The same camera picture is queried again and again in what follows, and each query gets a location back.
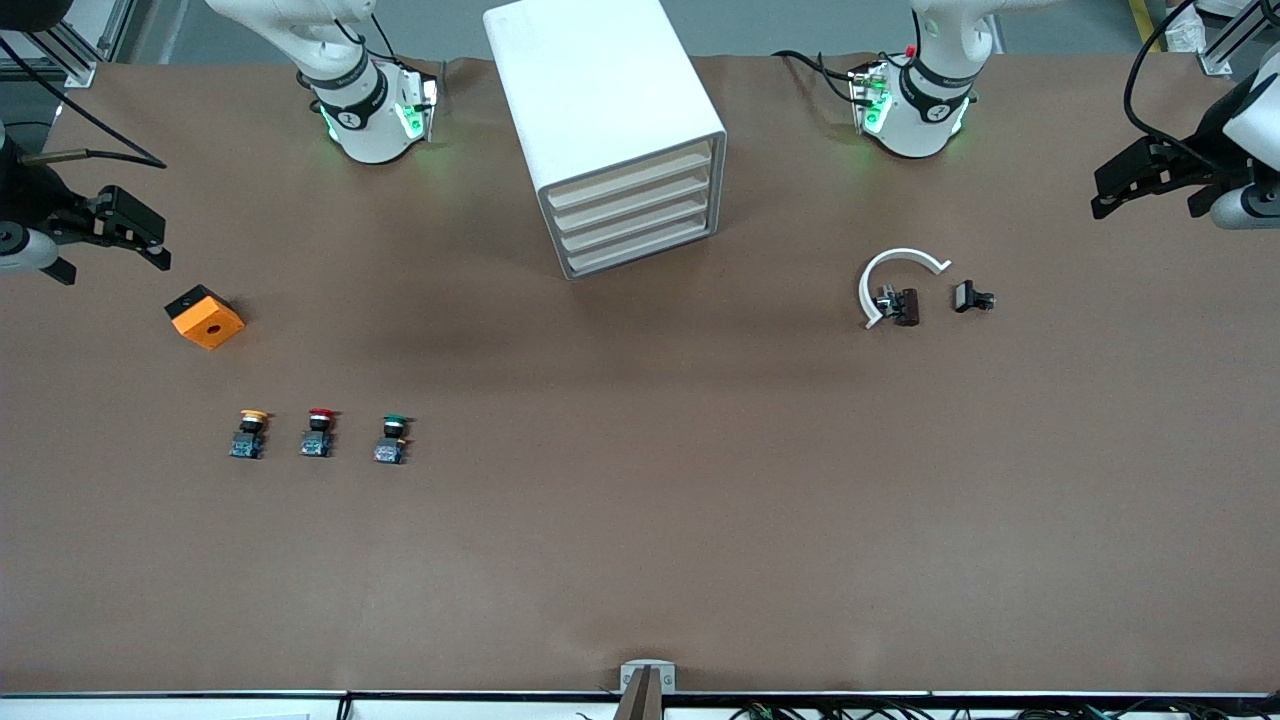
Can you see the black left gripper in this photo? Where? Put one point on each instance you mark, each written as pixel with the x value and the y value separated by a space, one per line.
pixel 1203 150

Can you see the white drawer cabinet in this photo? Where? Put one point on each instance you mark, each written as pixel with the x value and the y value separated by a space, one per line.
pixel 600 90

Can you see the yellow push button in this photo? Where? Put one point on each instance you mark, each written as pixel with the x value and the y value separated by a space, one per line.
pixel 250 435

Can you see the brown block with metal clip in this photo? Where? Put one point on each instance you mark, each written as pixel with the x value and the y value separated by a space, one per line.
pixel 906 306

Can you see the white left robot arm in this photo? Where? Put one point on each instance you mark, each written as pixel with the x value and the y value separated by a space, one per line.
pixel 915 125

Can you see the orange cube with hole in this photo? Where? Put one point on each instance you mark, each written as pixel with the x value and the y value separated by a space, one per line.
pixel 210 325

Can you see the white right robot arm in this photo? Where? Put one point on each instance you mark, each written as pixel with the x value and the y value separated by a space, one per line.
pixel 360 130

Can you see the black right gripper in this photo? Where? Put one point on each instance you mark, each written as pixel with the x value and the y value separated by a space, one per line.
pixel 30 197

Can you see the brown paper table cover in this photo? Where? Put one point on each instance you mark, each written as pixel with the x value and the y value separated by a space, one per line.
pixel 640 500

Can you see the green push button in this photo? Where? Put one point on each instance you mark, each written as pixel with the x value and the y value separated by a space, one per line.
pixel 392 440

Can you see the white table edge rail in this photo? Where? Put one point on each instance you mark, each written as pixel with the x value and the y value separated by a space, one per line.
pixel 200 708

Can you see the grey metal bracket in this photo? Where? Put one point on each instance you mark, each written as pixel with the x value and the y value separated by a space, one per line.
pixel 666 678

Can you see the red push button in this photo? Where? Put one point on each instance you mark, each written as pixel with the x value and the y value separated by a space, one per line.
pixel 318 433

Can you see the small black component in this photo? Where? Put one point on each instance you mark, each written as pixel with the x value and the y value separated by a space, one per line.
pixel 966 296

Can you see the aluminium frame profile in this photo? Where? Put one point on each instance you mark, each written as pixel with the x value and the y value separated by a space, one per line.
pixel 1215 62
pixel 78 68

